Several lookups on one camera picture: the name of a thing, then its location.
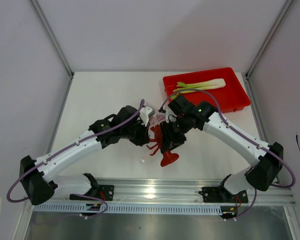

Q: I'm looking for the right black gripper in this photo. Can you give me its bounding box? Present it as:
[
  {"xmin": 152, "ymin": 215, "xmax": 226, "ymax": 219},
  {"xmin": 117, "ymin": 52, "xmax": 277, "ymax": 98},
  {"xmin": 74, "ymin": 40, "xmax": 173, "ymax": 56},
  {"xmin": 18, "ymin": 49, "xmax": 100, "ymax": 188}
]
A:
[{"xmin": 160, "ymin": 115, "xmax": 191, "ymax": 154}]

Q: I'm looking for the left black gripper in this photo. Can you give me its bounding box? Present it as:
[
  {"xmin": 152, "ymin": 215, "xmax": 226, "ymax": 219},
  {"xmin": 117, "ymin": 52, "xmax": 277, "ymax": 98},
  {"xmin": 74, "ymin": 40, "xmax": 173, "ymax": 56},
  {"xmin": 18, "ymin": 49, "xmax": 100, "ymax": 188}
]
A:
[{"xmin": 121, "ymin": 118, "xmax": 150, "ymax": 147}]

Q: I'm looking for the clear pink-dotted zip bag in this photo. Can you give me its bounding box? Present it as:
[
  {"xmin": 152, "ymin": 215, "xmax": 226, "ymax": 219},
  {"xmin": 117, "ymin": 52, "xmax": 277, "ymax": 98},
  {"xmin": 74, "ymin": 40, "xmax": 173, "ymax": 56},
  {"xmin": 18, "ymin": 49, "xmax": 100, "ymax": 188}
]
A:
[{"xmin": 140, "ymin": 108, "xmax": 165, "ymax": 164}]

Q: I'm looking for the red toy lobster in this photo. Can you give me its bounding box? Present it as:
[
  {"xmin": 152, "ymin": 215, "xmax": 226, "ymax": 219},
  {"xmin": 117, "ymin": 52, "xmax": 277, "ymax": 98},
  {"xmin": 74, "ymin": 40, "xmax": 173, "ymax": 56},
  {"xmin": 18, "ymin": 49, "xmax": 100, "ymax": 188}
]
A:
[{"xmin": 146, "ymin": 125, "xmax": 180, "ymax": 167}]

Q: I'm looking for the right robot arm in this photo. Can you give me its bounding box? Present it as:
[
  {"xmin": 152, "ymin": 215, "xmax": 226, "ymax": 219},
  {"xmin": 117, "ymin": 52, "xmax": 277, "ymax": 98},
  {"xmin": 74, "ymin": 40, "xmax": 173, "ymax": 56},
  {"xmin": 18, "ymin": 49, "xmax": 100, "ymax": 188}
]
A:
[{"xmin": 159, "ymin": 96, "xmax": 284, "ymax": 203}]

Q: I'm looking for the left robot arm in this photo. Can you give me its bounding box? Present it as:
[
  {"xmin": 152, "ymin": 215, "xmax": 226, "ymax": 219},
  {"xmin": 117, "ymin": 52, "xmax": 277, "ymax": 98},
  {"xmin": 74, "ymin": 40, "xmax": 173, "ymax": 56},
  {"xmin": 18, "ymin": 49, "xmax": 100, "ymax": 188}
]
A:
[{"xmin": 19, "ymin": 105, "xmax": 155, "ymax": 206}]

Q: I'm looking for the green white celery stalk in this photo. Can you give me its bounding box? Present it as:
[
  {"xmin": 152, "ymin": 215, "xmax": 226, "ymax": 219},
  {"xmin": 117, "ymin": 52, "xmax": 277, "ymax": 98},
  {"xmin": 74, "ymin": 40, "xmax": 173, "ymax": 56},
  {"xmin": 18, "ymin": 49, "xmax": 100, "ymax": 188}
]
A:
[{"xmin": 171, "ymin": 78, "xmax": 226, "ymax": 100}]

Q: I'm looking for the red plastic tray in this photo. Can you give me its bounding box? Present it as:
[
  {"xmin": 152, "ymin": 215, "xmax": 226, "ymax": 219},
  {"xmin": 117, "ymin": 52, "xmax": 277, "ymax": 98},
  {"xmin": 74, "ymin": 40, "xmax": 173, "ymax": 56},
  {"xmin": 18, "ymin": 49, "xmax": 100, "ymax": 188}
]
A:
[{"xmin": 163, "ymin": 67, "xmax": 251, "ymax": 113}]

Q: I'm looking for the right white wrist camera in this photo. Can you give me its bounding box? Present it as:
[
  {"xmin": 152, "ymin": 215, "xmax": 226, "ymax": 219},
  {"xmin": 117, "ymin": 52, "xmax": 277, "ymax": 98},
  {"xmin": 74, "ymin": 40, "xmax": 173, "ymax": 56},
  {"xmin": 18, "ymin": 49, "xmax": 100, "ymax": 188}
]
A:
[{"xmin": 159, "ymin": 107, "xmax": 177, "ymax": 123}]

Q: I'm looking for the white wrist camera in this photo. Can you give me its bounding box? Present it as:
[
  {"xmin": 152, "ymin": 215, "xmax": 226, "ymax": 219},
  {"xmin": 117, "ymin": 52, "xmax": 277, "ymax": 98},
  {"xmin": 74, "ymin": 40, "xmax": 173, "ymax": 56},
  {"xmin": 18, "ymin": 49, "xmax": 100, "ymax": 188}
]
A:
[
  {"xmin": 159, "ymin": 107, "xmax": 177, "ymax": 123},
  {"xmin": 139, "ymin": 106, "xmax": 155, "ymax": 126}
]

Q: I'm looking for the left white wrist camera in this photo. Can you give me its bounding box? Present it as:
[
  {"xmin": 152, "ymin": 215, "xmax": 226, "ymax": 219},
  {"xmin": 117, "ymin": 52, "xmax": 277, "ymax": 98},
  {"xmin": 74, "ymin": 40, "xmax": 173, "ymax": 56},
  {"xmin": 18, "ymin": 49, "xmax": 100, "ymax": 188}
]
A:
[{"xmin": 139, "ymin": 106, "xmax": 155, "ymax": 126}]

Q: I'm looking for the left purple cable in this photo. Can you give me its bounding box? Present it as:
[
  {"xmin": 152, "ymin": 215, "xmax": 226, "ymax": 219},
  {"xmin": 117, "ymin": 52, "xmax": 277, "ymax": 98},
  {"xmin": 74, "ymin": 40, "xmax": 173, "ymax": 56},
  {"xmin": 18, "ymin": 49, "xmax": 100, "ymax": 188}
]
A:
[{"xmin": 6, "ymin": 99, "xmax": 146, "ymax": 221}]

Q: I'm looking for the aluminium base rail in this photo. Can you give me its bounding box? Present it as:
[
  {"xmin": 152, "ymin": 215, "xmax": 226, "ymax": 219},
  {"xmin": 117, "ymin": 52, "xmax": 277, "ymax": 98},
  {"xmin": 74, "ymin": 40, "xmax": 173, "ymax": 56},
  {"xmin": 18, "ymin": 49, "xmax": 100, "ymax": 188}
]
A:
[{"xmin": 23, "ymin": 178, "xmax": 295, "ymax": 206}]

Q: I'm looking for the right aluminium frame post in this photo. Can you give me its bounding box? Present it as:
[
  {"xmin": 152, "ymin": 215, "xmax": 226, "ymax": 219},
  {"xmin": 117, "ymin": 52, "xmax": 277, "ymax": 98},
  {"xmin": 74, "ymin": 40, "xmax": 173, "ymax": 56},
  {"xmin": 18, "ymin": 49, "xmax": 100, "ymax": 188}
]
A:
[{"xmin": 245, "ymin": 0, "xmax": 297, "ymax": 78}]

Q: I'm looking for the aluminium frame post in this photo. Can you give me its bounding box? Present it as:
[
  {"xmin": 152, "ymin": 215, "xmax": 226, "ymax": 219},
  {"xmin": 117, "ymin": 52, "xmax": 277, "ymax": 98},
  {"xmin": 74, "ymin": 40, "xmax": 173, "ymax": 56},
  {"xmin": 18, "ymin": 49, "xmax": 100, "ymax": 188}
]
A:
[
  {"xmin": 245, "ymin": 0, "xmax": 297, "ymax": 78},
  {"xmin": 27, "ymin": 0, "xmax": 74, "ymax": 78}
]

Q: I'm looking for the white slotted cable duct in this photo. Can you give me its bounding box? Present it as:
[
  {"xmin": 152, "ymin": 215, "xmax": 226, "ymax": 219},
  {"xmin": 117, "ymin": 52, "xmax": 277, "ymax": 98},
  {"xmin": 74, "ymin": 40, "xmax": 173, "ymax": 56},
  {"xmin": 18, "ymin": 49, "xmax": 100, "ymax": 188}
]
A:
[{"xmin": 33, "ymin": 202, "xmax": 237, "ymax": 216}]

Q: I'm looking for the left aluminium frame post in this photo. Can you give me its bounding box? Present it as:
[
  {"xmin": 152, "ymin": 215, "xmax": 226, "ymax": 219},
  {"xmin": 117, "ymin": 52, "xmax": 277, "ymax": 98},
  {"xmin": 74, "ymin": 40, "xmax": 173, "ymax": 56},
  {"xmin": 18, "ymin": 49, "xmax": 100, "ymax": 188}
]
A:
[{"xmin": 27, "ymin": 0, "xmax": 74, "ymax": 78}]

